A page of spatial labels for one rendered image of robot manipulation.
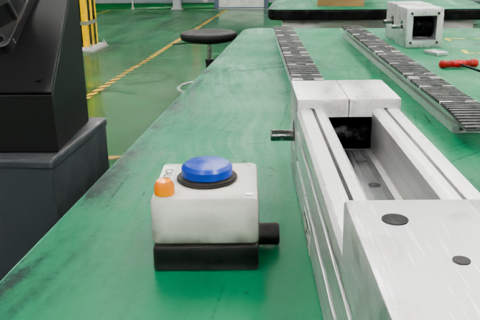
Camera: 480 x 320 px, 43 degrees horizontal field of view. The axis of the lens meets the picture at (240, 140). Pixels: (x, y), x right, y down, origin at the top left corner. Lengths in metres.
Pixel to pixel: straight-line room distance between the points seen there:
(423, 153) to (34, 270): 0.31
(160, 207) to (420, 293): 0.28
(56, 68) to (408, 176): 0.46
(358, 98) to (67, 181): 0.39
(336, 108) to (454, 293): 0.40
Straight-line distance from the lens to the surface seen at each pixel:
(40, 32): 0.82
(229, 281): 0.46
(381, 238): 0.24
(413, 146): 0.49
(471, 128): 0.78
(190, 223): 0.46
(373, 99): 0.60
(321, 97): 0.60
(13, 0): 0.81
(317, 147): 0.48
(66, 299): 0.46
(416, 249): 0.24
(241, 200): 0.45
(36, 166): 0.77
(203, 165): 0.48
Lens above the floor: 1.01
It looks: 17 degrees down
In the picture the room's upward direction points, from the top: 1 degrees counter-clockwise
